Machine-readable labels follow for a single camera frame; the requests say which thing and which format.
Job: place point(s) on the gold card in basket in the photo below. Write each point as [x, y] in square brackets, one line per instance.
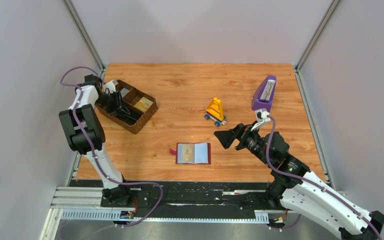
[143, 104]

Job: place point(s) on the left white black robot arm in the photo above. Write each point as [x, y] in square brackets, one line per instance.
[85, 134]

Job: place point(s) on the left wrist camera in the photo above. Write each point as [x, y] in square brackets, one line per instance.
[110, 87]

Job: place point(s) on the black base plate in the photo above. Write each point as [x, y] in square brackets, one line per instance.
[200, 199]

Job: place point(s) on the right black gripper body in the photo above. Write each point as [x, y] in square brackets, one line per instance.
[241, 137]

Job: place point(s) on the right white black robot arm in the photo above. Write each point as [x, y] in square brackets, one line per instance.
[297, 188]

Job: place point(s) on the brown woven divided basket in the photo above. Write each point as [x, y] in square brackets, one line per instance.
[130, 99]

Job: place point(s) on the gold card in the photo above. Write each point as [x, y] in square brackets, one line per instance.
[188, 153]
[143, 104]

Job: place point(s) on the red leather card holder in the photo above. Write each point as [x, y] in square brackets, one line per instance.
[202, 153]

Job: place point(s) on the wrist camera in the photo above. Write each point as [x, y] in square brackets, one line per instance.
[261, 118]
[110, 87]

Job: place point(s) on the yellow toy truck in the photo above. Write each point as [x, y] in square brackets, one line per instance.
[215, 112]

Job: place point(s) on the silver card in basket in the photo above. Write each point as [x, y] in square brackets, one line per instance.
[124, 92]

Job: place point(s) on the white slotted cable duct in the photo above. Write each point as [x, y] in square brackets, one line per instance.
[123, 216]

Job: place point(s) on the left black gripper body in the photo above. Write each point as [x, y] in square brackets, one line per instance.
[113, 101]

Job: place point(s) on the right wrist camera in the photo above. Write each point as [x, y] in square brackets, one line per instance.
[261, 118]

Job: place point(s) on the purple metronome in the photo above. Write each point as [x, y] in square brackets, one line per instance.
[263, 97]

